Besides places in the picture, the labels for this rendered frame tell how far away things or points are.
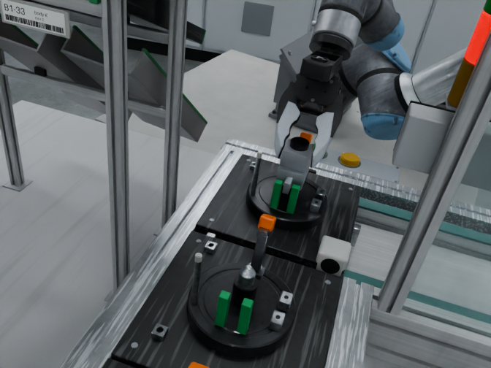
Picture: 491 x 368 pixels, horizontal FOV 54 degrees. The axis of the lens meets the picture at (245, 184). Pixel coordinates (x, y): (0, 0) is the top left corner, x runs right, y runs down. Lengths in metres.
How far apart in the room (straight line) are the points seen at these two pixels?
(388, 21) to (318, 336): 0.56
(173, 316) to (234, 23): 3.32
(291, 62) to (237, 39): 2.59
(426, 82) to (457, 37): 2.79
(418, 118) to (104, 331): 0.45
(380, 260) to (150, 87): 0.47
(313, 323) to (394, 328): 0.14
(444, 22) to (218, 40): 1.64
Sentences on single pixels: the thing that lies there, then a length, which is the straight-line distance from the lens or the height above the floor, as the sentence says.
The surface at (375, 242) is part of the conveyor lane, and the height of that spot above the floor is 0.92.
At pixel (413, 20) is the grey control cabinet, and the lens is 3.83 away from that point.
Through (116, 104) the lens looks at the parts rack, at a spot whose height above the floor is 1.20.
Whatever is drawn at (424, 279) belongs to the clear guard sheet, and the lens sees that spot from 0.70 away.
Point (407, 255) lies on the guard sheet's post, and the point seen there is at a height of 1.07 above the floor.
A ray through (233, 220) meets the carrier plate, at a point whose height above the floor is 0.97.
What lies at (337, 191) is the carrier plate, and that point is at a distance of 0.90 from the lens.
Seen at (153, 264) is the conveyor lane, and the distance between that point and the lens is 0.73.
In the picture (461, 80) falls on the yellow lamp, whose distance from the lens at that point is 0.58.
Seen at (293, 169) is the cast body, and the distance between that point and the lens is 0.77.
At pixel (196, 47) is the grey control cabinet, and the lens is 3.96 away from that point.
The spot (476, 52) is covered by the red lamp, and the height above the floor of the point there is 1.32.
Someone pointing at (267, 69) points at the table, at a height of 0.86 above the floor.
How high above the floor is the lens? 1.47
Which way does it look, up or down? 35 degrees down
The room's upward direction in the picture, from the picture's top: 9 degrees clockwise
